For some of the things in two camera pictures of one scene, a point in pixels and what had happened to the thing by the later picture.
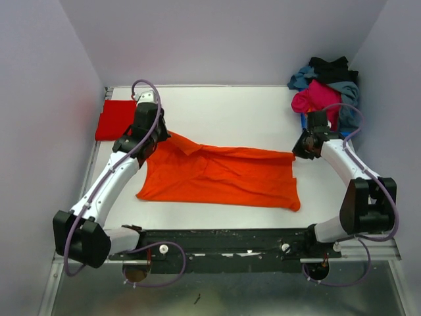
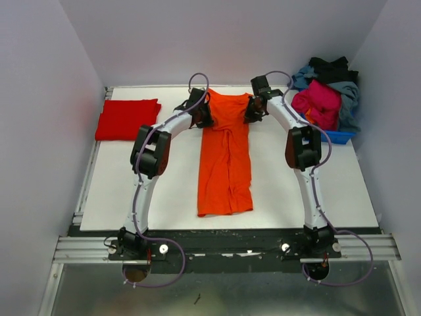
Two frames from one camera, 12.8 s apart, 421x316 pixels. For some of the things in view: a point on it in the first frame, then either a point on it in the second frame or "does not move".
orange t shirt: x=180 y=169 to x=225 y=157
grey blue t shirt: x=349 y=117 does not move
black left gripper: x=164 y=135 to x=207 y=122
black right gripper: x=299 y=151 to x=249 y=117
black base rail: x=222 y=251 does not move
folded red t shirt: x=117 y=116 does not move
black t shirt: x=333 y=72 does not move
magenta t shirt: x=316 y=98 does not move
